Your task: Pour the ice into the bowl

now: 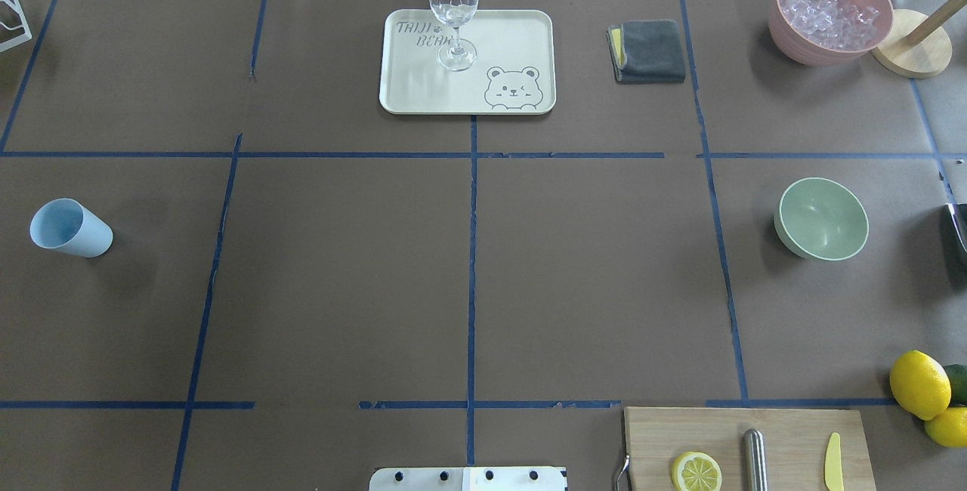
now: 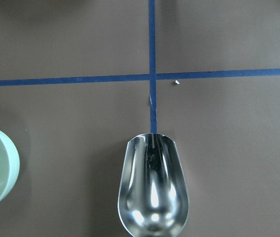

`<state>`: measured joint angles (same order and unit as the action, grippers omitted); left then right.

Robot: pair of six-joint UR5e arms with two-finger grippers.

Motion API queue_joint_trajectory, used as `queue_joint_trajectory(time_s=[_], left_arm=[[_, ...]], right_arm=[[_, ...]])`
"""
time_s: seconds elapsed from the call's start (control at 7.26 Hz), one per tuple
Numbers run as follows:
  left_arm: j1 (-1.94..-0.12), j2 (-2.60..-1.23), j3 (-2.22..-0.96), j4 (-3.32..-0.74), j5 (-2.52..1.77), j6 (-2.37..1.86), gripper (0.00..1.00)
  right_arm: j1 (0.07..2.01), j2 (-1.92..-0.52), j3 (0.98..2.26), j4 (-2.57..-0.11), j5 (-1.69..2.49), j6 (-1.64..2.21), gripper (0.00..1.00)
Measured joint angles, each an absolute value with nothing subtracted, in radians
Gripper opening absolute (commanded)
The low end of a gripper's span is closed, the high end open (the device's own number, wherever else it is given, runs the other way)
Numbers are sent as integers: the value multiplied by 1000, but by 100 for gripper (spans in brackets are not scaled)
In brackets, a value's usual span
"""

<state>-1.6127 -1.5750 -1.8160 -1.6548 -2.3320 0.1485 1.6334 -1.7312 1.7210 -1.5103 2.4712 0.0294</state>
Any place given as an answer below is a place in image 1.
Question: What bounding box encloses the light green bowl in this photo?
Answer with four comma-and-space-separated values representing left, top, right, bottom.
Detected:
773, 177, 870, 261

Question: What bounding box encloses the light blue plastic cup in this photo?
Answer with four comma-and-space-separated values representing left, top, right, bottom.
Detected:
29, 198, 113, 259

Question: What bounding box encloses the pink bowl with ice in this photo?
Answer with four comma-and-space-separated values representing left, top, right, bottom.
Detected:
769, 0, 894, 66

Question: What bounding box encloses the cream bear tray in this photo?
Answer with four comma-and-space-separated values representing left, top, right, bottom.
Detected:
378, 9, 557, 116

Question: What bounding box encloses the clear wine glass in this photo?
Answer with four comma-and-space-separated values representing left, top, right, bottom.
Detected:
429, 0, 479, 72

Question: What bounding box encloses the half lemon slice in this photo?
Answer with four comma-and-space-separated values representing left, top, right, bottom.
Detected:
670, 451, 723, 491

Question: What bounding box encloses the steel muddler stick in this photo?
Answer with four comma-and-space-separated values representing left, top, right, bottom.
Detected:
743, 428, 769, 490

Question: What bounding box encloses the wooden cutting board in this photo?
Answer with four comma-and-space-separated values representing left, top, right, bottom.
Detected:
624, 407, 876, 490

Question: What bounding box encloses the yellow plastic knife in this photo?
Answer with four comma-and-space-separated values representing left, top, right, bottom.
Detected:
824, 431, 844, 491

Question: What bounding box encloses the yellow lemon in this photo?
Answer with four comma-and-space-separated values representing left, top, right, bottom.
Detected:
888, 350, 952, 422
923, 407, 967, 449

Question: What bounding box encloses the wooden paper stand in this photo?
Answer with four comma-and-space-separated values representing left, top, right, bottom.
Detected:
873, 0, 966, 79

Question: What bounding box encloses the green lime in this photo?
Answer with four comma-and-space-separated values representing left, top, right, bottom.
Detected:
943, 364, 967, 407

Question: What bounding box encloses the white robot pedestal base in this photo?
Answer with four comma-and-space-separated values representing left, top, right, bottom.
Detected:
369, 466, 569, 490

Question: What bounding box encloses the white wire cup rack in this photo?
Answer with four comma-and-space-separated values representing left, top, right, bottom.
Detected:
1, 0, 33, 51

